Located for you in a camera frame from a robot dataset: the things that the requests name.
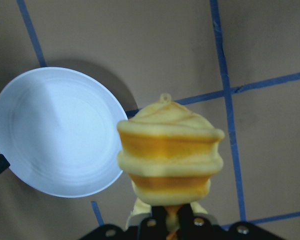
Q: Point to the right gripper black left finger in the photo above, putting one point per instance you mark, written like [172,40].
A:
[153,227]

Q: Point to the yellow sliced bread loaf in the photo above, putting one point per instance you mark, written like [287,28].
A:
[170,154]

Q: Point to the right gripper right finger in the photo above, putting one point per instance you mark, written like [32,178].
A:
[193,226]

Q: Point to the blue plate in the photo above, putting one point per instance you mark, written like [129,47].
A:
[58,131]

